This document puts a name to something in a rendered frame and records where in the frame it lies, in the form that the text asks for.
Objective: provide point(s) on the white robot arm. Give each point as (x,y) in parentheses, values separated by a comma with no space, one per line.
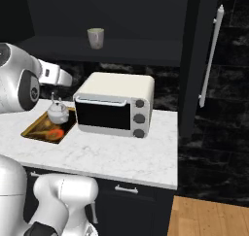
(13,84)

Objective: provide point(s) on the white kettle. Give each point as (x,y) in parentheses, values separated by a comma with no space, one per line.
(58,114)

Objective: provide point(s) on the pale grey mug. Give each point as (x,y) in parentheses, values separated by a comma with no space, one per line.
(96,38)

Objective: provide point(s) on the grey toaster oven knob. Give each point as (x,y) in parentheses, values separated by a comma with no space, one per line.
(139,103)
(139,118)
(138,133)

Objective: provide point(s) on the dark patterned tray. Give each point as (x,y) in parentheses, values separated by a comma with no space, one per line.
(48,133)

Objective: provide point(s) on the black base cabinet door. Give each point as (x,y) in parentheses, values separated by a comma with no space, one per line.
(126,217)

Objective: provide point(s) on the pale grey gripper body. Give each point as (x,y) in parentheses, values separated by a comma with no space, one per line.
(64,78)

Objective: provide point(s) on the black open wall cabinet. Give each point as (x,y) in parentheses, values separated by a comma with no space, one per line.
(129,16)

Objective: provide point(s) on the black drawer front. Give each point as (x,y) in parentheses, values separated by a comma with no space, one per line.
(149,191)

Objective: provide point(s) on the white toaster oven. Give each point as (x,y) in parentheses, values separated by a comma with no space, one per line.
(116,91)

